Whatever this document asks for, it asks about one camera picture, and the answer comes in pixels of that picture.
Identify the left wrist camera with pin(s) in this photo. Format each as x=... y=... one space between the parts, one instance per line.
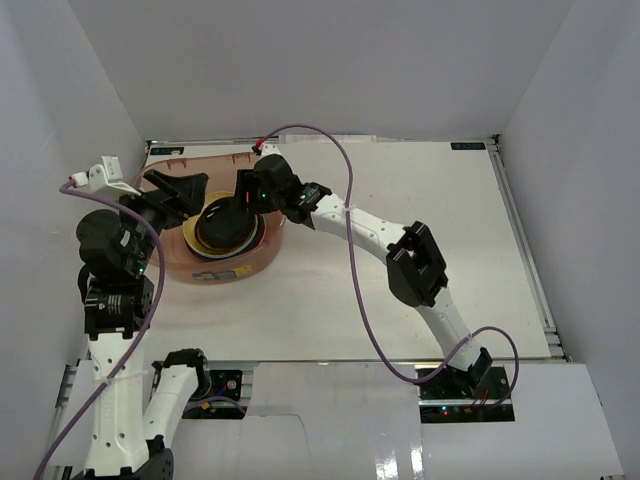
x=104 y=179

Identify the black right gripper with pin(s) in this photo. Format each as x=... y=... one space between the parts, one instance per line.
x=248 y=181

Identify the pink translucent plastic bin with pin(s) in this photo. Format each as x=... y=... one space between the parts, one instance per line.
x=181 y=264

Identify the yellow plate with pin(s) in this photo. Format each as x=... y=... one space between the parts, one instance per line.
x=189 y=226

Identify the light blue plate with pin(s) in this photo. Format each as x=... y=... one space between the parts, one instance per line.
x=251 y=244

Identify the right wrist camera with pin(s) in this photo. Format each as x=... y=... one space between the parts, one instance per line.
x=263 y=149

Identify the black plate with iridescent rim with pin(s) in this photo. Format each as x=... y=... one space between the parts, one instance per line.
x=226 y=224

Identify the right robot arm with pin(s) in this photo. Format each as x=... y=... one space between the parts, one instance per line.
x=416 y=269

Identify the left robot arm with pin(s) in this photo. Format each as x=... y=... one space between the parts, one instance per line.
x=131 y=439

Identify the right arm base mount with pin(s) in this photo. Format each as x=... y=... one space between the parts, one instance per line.
x=442 y=401

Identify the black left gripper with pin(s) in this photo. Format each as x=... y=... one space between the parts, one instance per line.
x=151 y=201

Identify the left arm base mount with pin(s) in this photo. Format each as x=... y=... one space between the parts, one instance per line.
x=226 y=383

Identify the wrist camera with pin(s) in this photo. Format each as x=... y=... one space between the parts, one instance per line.
x=263 y=149
x=104 y=179

